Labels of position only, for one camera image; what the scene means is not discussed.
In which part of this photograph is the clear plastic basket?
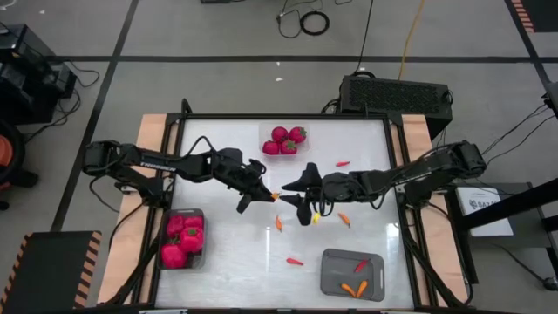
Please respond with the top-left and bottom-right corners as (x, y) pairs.
(258, 120), (312, 157)

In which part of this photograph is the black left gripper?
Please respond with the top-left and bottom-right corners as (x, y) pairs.
(213, 147), (275, 215)

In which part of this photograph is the black metal bar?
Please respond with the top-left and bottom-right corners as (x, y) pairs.
(459, 177), (558, 232)

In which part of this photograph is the grey plastic basket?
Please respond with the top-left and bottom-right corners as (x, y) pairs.
(320, 248), (386, 303)
(156, 208), (208, 270)

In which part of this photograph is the white printed box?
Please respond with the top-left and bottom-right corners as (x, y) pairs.
(455, 186), (515, 238)

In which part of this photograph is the black hazard striped ramp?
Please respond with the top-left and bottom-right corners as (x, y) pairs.
(509, 0), (558, 34)
(0, 230), (103, 314)

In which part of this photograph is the black equipment cart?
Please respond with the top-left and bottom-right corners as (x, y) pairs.
(0, 24), (78, 126)

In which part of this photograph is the black and orange round device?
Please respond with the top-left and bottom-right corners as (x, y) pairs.
(0, 119), (40, 210)

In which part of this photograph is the black hanging cable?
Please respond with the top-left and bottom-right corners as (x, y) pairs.
(355, 0), (375, 74)

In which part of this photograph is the yellow hanging cable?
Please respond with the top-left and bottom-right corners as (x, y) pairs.
(397, 0), (427, 80)

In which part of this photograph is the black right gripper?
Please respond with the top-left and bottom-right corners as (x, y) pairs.
(278, 161), (365, 227)

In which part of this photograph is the coiled black cable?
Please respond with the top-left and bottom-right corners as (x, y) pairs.
(299, 10), (330, 37)

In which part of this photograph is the light wooden side board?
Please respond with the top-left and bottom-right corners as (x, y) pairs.
(400, 113), (470, 306)
(98, 113), (169, 306)

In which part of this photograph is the black perforated computer case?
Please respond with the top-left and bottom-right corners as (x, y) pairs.
(338, 74), (453, 128)

